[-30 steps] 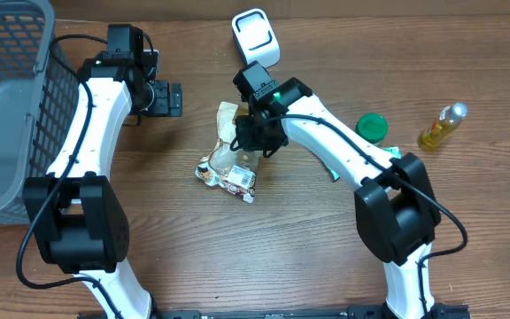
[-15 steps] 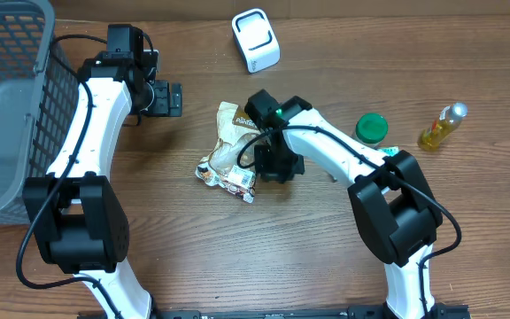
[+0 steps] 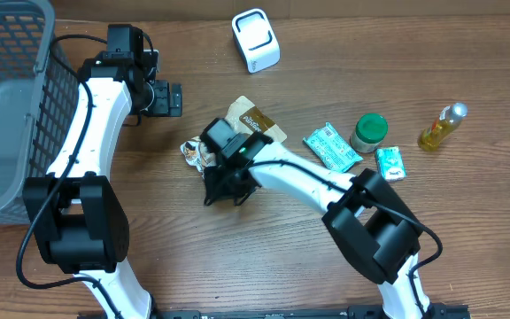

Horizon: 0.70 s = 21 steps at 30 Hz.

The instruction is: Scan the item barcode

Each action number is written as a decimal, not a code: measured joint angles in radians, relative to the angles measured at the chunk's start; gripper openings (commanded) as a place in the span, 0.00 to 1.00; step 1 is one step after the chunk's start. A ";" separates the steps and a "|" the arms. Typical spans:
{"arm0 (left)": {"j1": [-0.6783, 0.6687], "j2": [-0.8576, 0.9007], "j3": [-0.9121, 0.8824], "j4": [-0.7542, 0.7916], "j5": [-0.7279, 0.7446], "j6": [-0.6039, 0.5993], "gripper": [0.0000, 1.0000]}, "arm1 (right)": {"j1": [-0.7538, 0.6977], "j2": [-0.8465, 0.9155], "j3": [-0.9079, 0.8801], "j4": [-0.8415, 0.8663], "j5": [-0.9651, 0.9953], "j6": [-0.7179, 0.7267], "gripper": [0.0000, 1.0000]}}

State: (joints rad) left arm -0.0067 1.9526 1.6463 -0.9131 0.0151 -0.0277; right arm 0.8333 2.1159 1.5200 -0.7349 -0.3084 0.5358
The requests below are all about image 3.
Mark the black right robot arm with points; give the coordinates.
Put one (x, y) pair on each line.
(372, 227)

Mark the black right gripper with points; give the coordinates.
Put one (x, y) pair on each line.
(221, 195)

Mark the green lid jar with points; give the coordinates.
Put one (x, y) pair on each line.
(369, 132)

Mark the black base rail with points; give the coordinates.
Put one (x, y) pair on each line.
(436, 311)

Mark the white barcode scanner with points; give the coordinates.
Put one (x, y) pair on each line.
(255, 40)

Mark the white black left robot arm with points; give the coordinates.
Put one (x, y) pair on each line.
(78, 229)

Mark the green freshening pouch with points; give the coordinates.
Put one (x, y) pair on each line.
(390, 164)

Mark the teal white pack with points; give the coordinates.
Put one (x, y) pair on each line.
(331, 148)

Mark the dark grey plastic basket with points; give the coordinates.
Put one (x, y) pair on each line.
(38, 99)

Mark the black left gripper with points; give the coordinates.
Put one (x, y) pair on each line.
(165, 107)

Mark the yellow oil bottle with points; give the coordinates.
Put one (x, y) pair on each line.
(447, 121)

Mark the brown mushroom packet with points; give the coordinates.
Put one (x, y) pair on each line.
(244, 117)

